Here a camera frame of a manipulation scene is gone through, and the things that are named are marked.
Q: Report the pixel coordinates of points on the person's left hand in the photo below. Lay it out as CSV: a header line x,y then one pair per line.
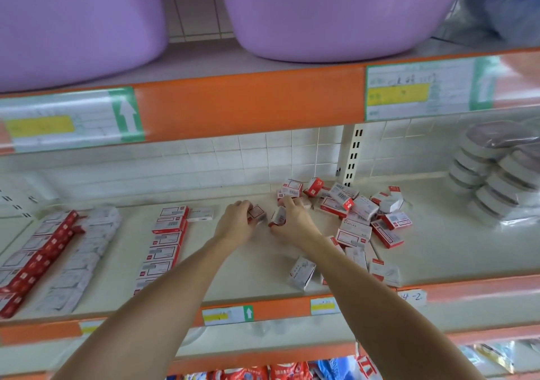
x,y
234,224

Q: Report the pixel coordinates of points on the person's right hand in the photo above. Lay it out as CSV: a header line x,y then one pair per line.
x,y
297,222

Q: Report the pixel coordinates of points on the pile of red white boxes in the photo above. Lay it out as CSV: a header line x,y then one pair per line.
x,y
354,228

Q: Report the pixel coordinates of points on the white shelf with orange edges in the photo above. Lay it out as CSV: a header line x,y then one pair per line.
x,y
439,240

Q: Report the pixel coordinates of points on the person's left forearm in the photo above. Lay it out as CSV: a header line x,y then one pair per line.
x,y
143,308

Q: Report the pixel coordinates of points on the person's right forearm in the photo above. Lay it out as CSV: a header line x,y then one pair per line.
x,y
388,316

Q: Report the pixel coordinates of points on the white perforated shelf upright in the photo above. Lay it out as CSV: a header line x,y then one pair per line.
x,y
352,154
15,205

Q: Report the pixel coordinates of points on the small price label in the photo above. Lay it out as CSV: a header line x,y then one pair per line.
x,y
91,326
325,305
228,314

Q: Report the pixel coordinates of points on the white handwritten label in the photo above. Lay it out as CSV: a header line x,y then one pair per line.
x,y
413,297

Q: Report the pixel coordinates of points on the pile of large red bags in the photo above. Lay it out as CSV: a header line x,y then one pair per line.
x,y
287,370

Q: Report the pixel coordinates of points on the large label with green arrow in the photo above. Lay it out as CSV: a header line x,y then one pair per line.
x,y
430,88
72,121

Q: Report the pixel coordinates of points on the stacks of wrapped containers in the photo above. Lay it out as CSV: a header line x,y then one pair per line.
x,y
502,173

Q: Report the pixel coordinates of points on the purple plastic basin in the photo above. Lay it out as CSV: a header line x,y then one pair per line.
x,y
337,13
76,21

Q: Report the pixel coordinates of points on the blue plastic bag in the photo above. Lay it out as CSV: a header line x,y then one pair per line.
x,y
515,0

